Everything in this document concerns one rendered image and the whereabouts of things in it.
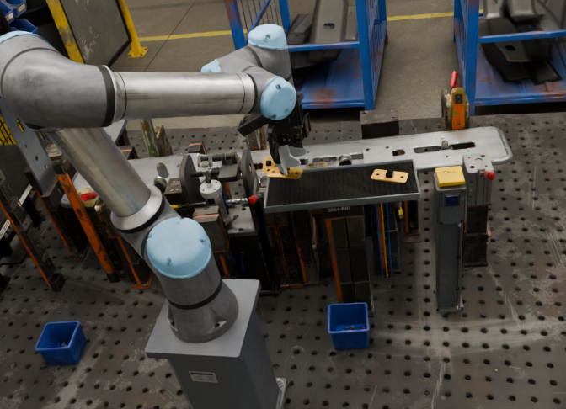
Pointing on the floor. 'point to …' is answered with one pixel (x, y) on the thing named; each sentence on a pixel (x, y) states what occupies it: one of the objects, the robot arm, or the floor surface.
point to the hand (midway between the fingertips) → (284, 167)
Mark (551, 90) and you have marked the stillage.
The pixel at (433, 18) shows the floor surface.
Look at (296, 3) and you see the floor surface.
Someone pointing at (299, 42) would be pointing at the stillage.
